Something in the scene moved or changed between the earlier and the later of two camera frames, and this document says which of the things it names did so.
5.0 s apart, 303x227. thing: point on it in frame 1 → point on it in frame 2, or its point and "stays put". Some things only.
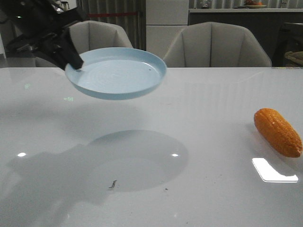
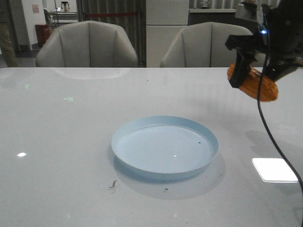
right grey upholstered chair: x=217 y=44 stays put
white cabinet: x=165 y=20 stays put
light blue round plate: x=116 y=73 → x=163 y=147
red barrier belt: x=111 y=14 stays put
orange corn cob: x=279 y=132 → x=269 y=90
